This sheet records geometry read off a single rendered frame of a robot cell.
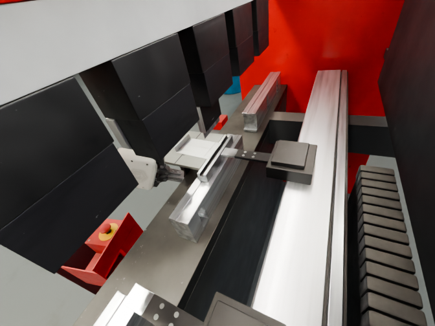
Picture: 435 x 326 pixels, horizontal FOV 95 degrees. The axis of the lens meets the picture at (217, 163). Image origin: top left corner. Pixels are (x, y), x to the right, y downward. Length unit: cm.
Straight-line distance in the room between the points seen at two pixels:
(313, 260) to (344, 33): 110
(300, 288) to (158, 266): 35
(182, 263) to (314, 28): 120
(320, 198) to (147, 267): 46
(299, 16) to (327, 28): 15
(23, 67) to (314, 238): 48
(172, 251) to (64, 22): 51
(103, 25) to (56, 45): 6
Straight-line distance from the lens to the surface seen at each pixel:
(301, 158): 53
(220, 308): 36
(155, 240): 64
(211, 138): 70
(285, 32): 132
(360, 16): 130
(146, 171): 52
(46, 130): 26
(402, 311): 39
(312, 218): 48
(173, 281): 57
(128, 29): 33
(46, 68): 26
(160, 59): 36
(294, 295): 41
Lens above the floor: 138
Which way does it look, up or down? 40 degrees down
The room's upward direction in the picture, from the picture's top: 13 degrees counter-clockwise
